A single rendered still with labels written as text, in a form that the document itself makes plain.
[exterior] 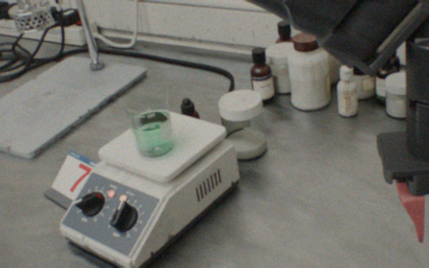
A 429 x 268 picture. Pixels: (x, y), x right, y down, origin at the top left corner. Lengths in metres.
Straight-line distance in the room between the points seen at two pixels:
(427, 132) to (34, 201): 0.56
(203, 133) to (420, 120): 0.32
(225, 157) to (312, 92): 0.23
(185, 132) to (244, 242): 0.16
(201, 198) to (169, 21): 0.56
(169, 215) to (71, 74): 0.55
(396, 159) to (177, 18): 0.76
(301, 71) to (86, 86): 0.40
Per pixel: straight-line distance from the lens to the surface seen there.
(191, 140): 0.78
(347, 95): 0.94
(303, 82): 0.96
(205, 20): 1.21
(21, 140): 1.05
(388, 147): 0.59
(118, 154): 0.79
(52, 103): 1.14
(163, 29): 1.28
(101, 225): 0.76
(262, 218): 0.78
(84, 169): 0.88
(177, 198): 0.74
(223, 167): 0.79
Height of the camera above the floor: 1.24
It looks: 31 degrees down
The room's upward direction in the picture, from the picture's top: 10 degrees counter-clockwise
